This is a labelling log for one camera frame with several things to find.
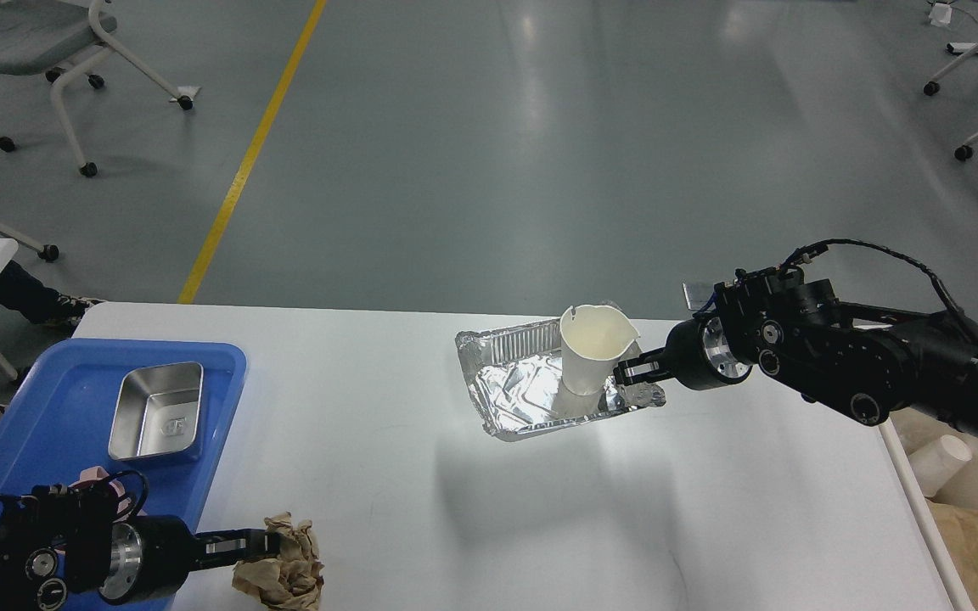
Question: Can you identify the aluminium foil tray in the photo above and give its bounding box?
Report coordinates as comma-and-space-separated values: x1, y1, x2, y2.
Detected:
454, 318, 666, 442

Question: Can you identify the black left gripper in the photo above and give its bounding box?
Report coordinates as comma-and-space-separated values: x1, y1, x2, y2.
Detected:
98, 515, 280, 606

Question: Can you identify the person in beige sweater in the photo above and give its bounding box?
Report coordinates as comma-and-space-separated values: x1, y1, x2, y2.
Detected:
0, 260, 103, 330

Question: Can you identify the left floor outlet cover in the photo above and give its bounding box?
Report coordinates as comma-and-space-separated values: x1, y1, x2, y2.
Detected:
682, 282, 715, 313

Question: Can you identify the stainless steel rectangular container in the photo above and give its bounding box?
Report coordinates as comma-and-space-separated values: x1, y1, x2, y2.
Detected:
106, 362, 205, 465

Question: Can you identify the white paper cup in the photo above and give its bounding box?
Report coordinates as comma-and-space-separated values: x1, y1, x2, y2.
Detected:
559, 305, 640, 397

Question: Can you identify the pink ribbed mug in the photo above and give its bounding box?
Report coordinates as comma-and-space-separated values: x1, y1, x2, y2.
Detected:
69, 467, 149, 522

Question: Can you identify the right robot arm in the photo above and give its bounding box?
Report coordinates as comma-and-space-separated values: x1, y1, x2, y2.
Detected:
613, 238, 978, 438

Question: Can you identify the paper cup in bin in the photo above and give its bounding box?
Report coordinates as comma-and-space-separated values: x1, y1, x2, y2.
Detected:
908, 434, 974, 498

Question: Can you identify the blue plastic tray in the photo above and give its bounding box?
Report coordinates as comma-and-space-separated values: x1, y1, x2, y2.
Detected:
0, 338, 247, 530

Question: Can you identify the grey office chair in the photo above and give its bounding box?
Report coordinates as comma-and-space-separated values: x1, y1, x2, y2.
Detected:
0, 1, 194, 177

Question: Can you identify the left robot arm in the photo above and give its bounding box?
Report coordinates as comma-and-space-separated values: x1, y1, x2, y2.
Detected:
0, 469, 280, 610

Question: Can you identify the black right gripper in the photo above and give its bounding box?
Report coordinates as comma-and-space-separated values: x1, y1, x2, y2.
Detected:
613, 318, 752, 391

